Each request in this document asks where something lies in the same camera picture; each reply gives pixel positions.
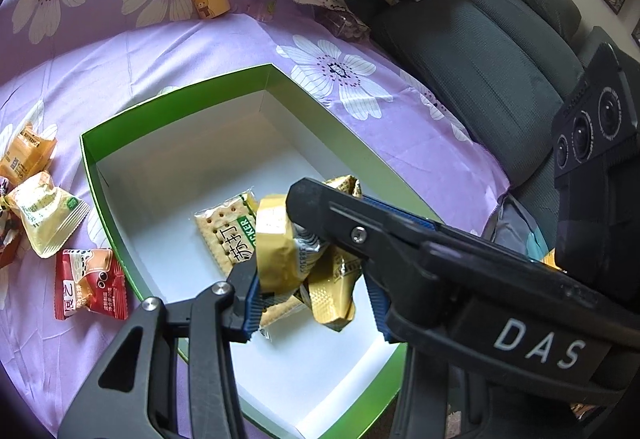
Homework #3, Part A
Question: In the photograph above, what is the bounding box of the soda cracker packet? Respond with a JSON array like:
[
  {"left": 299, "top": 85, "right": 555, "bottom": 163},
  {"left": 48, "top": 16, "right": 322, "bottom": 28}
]
[{"left": 193, "top": 188, "right": 304, "bottom": 341}]

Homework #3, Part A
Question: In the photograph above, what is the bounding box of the red orange snack packet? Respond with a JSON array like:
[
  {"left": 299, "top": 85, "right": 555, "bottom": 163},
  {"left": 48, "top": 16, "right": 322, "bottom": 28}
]
[{"left": 0, "top": 177, "right": 22, "bottom": 268}]

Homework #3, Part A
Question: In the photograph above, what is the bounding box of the yellow gold snack packet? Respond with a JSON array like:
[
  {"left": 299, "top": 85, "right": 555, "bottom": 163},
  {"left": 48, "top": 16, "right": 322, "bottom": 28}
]
[{"left": 256, "top": 194, "right": 361, "bottom": 332}]

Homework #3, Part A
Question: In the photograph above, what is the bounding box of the dark grey sofa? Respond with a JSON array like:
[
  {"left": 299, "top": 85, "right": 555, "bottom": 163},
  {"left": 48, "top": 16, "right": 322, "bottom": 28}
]
[{"left": 371, "top": 0, "right": 585, "bottom": 251}]

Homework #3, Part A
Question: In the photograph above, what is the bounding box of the pale yellow snack packet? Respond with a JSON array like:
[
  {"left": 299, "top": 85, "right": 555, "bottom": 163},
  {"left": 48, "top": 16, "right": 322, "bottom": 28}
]
[{"left": 4, "top": 171, "right": 90, "bottom": 259}]

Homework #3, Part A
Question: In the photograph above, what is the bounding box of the green white cardboard box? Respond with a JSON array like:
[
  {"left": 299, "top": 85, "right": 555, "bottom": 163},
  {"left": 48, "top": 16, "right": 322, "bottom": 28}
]
[{"left": 81, "top": 65, "right": 432, "bottom": 438}]

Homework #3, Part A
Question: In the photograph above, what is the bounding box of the purple floral bed sheet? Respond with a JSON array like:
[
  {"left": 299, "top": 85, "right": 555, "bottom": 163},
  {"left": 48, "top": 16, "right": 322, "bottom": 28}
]
[{"left": 0, "top": 11, "right": 511, "bottom": 439}]

